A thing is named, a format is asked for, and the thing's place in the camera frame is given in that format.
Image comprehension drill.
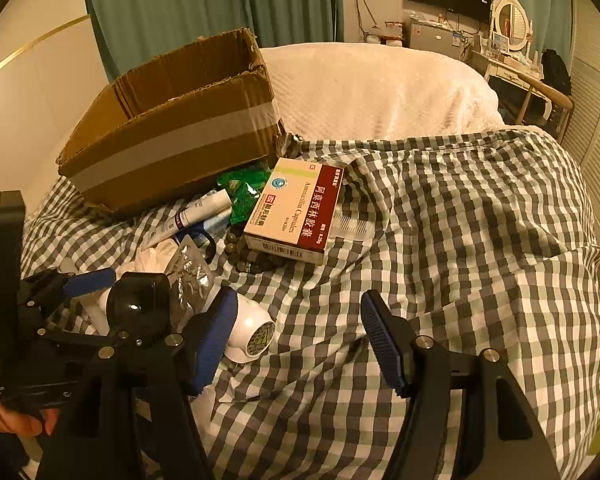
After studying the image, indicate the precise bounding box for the white plastic cylinder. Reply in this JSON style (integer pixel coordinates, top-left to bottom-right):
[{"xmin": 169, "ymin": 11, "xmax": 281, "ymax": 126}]
[{"xmin": 79, "ymin": 294, "xmax": 112, "ymax": 335}]

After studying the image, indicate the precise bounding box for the white cloth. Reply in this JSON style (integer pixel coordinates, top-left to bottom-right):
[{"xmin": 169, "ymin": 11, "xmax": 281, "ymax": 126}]
[{"xmin": 129, "ymin": 239, "xmax": 182, "ymax": 277}]

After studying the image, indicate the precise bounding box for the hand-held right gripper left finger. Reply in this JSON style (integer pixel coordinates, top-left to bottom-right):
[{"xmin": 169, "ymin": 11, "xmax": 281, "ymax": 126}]
[{"xmin": 35, "ymin": 287, "xmax": 238, "ymax": 480}]

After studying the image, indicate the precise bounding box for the silver foil blister pack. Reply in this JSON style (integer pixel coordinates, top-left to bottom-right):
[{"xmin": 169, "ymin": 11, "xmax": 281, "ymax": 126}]
[{"xmin": 164, "ymin": 237, "xmax": 216, "ymax": 332}]

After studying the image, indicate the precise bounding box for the white round vanity mirror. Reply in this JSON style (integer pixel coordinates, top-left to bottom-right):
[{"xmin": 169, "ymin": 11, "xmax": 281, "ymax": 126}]
[{"xmin": 493, "ymin": 0, "xmax": 532, "ymax": 55}]

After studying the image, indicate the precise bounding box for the white louvered door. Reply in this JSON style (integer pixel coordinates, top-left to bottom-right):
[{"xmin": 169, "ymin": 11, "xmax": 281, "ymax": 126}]
[{"xmin": 555, "ymin": 0, "xmax": 600, "ymax": 248}]

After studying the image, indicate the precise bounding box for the person's left hand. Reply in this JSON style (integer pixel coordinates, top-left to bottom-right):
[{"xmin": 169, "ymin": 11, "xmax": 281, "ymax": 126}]
[{"xmin": 0, "ymin": 402, "xmax": 61, "ymax": 437}]

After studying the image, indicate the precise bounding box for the green snack packet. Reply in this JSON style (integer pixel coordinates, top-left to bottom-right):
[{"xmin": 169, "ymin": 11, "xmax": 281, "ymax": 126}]
[{"xmin": 217, "ymin": 165, "xmax": 272, "ymax": 226}]

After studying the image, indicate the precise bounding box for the black bag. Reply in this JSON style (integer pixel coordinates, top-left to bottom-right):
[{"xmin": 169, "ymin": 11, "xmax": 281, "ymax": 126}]
[{"xmin": 540, "ymin": 48, "xmax": 574, "ymax": 97}]

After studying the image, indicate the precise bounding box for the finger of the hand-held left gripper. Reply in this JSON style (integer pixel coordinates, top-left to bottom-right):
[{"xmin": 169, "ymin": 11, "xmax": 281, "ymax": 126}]
[
  {"xmin": 20, "ymin": 268, "xmax": 117, "ymax": 306},
  {"xmin": 37, "ymin": 329, "xmax": 128, "ymax": 361}
]

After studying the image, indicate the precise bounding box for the white dressing table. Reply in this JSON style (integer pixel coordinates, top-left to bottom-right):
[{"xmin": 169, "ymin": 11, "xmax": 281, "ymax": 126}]
[{"xmin": 469, "ymin": 49, "xmax": 547, "ymax": 97}]

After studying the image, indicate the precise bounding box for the blue packet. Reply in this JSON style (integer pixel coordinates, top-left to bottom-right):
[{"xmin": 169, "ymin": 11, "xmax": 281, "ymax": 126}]
[{"xmin": 177, "ymin": 210, "xmax": 232, "ymax": 242}]

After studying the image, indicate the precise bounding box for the white round bottle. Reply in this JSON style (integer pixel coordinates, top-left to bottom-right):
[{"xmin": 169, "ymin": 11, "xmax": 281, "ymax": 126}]
[{"xmin": 223, "ymin": 294, "xmax": 276, "ymax": 364}]

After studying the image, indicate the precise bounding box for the clear plastic comb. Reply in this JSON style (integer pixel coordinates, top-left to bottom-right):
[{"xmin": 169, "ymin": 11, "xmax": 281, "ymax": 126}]
[{"xmin": 330, "ymin": 210, "xmax": 374, "ymax": 242}]

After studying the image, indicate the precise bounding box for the brown cardboard box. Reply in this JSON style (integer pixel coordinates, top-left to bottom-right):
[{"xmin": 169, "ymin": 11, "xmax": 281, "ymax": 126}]
[{"xmin": 56, "ymin": 27, "xmax": 287, "ymax": 213}]

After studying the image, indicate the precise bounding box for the white cream tube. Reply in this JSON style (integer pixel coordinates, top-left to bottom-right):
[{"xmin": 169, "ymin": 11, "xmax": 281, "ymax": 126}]
[{"xmin": 145, "ymin": 190, "xmax": 233, "ymax": 251}]

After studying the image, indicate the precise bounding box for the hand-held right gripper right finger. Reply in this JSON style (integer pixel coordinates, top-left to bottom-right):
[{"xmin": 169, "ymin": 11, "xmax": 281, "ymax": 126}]
[{"xmin": 360, "ymin": 290, "xmax": 563, "ymax": 480}]

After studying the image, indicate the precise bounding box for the wooden chair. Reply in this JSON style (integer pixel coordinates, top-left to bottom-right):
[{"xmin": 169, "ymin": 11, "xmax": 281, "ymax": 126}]
[{"xmin": 500, "ymin": 69, "xmax": 576, "ymax": 132}]

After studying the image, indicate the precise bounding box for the brown bead bracelet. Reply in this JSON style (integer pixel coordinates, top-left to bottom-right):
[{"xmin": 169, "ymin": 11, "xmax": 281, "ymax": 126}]
[{"xmin": 222, "ymin": 230, "xmax": 287, "ymax": 274}]

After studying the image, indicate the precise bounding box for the person's left forearm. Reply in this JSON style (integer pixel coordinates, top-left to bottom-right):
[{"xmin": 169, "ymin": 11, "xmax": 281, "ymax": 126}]
[{"xmin": 0, "ymin": 412, "xmax": 41, "ymax": 480}]

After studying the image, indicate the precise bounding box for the black hair tie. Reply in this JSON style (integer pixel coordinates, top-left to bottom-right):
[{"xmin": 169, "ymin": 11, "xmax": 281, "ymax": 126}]
[{"xmin": 185, "ymin": 230, "xmax": 219, "ymax": 264}]

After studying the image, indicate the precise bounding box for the white and maroon medicine box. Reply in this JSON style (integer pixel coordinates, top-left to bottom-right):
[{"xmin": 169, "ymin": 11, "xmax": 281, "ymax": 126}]
[{"xmin": 242, "ymin": 156, "xmax": 346, "ymax": 266}]

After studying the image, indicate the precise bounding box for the white low cabinet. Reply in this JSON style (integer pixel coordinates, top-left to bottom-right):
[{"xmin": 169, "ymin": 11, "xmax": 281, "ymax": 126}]
[{"xmin": 409, "ymin": 19, "xmax": 469, "ymax": 62}]

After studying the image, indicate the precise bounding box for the white fluffy blanket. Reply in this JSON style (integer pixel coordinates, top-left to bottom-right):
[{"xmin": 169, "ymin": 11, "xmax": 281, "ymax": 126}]
[{"xmin": 259, "ymin": 42, "xmax": 506, "ymax": 142}]

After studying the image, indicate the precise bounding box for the grey checked blanket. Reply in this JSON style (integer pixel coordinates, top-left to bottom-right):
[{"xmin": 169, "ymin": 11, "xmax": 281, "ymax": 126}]
[{"xmin": 20, "ymin": 130, "xmax": 600, "ymax": 480}]

